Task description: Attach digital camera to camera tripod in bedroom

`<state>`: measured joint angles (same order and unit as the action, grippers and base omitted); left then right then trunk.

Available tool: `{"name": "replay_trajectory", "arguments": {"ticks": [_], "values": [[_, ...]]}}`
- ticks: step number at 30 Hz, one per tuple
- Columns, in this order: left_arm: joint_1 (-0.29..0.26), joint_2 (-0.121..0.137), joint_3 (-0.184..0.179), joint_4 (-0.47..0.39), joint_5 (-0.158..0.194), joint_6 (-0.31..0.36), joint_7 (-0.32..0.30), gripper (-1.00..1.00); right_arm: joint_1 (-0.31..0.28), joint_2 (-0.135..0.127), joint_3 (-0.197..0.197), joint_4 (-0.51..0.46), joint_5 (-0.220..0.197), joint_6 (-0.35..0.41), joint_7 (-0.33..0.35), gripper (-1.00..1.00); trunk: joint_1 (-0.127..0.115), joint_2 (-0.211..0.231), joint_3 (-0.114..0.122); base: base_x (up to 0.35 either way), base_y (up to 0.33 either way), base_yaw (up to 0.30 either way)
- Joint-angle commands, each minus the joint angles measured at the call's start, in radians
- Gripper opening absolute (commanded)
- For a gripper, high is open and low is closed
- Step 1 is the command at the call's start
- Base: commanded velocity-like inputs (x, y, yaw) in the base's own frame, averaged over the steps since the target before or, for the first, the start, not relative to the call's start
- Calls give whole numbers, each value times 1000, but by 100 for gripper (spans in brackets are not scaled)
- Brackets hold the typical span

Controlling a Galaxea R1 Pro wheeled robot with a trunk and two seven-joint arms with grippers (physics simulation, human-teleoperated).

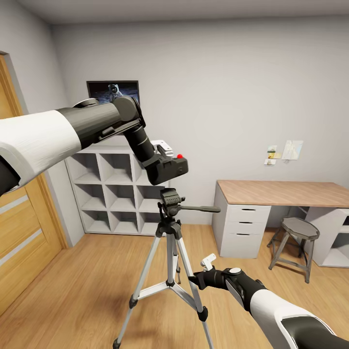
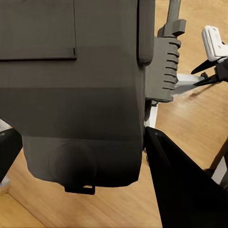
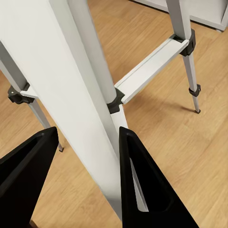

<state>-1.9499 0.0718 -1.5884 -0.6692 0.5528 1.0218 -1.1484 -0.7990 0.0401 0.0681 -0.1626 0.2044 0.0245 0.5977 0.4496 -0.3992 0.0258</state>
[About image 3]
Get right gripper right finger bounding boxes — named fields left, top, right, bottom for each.
left=119, top=126, right=199, bottom=228

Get camera tripod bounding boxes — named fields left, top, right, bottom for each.
left=0, top=0, right=201, bottom=221

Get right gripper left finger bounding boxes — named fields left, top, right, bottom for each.
left=0, top=126, right=59, bottom=228

